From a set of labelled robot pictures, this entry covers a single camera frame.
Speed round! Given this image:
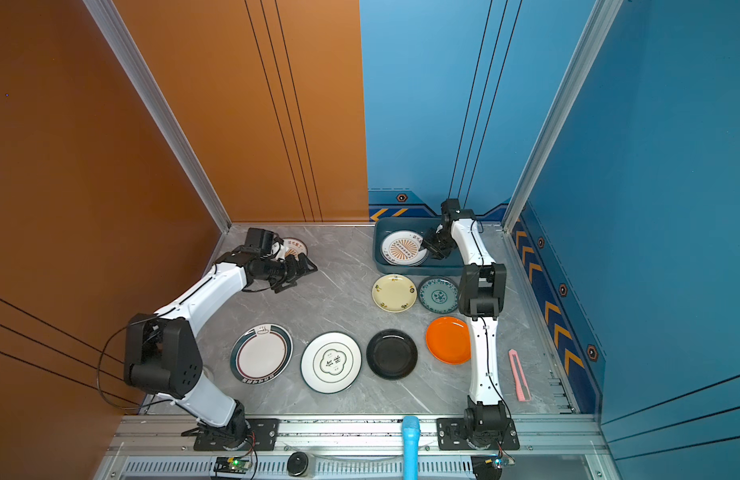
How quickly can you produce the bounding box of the aluminium front rail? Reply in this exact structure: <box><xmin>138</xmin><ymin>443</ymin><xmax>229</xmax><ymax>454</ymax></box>
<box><xmin>95</xmin><ymin>414</ymin><xmax>619</xmax><ymax>479</ymax></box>

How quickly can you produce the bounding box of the right circuit board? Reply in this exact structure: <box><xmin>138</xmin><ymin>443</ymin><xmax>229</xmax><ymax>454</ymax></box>
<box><xmin>485</xmin><ymin>451</ymin><xmax>516</xmax><ymax>470</ymax></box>

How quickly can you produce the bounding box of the orange plate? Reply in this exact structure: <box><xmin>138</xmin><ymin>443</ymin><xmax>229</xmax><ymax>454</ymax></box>
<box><xmin>425</xmin><ymin>317</ymin><xmax>471</xmax><ymax>365</ymax></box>

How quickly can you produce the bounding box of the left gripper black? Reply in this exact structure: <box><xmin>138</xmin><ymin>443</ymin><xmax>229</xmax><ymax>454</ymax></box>
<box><xmin>261</xmin><ymin>252</ymin><xmax>318</xmax><ymax>293</ymax></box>

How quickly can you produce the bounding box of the large white flower plate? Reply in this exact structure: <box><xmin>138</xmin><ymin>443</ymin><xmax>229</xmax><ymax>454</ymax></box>
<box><xmin>301</xmin><ymin>332</ymin><xmax>362</xmax><ymax>394</ymax></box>

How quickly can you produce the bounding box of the teal plastic bin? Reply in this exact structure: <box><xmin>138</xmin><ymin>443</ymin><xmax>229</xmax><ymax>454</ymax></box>
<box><xmin>373</xmin><ymin>217</ymin><xmax>464</xmax><ymax>276</ymax></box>

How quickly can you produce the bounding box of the cream yellow plate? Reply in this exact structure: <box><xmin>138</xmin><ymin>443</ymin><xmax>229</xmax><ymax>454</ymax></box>
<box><xmin>371</xmin><ymin>274</ymin><xmax>418</xmax><ymax>313</ymax></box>

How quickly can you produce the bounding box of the circuit board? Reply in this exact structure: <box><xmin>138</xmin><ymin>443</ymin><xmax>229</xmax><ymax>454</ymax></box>
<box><xmin>485</xmin><ymin>451</ymin><xmax>516</xmax><ymax>470</ymax></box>
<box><xmin>213</xmin><ymin>456</ymin><xmax>254</xmax><ymax>479</ymax></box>

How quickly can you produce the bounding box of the sunburst plate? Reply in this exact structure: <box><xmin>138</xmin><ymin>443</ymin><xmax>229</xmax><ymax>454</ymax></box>
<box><xmin>278</xmin><ymin>237</ymin><xmax>308</xmax><ymax>259</ymax></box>
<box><xmin>381</xmin><ymin>230</ymin><xmax>428</xmax><ymax>266</ymax></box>

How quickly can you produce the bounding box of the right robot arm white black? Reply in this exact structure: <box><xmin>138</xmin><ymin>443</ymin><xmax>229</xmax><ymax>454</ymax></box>
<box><xmin>424</xmin><ymin>198</ymin><xmax>510</xmax><ymax>449</ymax></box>

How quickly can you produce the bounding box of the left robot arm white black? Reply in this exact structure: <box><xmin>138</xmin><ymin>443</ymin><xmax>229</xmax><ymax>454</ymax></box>
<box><xmin>123</xmin><ymin>228</ymin><xmax>318</xmax><ymax>451</ymax></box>

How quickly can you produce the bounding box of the black round knob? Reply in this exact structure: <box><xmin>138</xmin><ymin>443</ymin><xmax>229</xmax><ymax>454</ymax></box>
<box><xmin>286</xmin><ymin>451</ymin><xmax>313</xmax><ymax>478</ymax></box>

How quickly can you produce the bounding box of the left circuit board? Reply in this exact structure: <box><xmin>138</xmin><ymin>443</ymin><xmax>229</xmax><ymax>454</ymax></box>
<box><xmin>213</xmin><ymin>456</ymin><xmax>254</xmax><ymax>479</ymax></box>

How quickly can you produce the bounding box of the teal patterned plate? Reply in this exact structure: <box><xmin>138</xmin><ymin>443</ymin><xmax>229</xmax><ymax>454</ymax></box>
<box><xmin>418</xmin><ymin>276</ymin><xmax>458</xmax><ymax>315</ymax></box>

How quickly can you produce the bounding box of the black plate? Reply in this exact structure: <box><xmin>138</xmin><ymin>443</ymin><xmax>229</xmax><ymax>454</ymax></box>
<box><xmin>366</xmin><ymin>329</ymin><xmax>418</xmax><ymax>380</ymax></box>

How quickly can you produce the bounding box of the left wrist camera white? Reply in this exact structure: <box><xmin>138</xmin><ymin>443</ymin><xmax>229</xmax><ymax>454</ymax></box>
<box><xmin>271</xmin><ymin>237</ymin><xmax>286</xmax><ymax>260</ymax></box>

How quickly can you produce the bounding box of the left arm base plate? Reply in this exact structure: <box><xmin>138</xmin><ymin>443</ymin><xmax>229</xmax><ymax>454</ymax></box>
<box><xmin>181</xmin><ymin>418</ymin><xmax>280</xmax><ymax>452</ymax></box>

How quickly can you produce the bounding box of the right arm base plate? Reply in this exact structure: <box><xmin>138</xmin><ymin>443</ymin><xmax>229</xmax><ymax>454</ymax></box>
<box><xmin>436</xmin><ymin>418</ymin><xmax>521</xmax><ymax>451</ymax></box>

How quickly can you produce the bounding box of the blue cylinder handle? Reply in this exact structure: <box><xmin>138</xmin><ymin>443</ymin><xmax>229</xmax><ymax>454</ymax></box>
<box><xmin>402</xmin><ymin>415</ymin><xmax>421</xmax><ymax>480</ymax></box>

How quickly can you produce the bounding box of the white plate dark rim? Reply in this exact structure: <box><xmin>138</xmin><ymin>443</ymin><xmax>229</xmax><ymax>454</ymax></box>
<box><xmin>230</xmin><ymin>324</ymin><xmax>294</xmax><ymax>385</ymax></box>

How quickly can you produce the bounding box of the pink flat tool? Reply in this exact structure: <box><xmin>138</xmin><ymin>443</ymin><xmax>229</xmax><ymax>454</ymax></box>
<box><xmin>508</xmin><ymin>349</ymin><xmax>532</xmax><ymax>402</ymax></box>

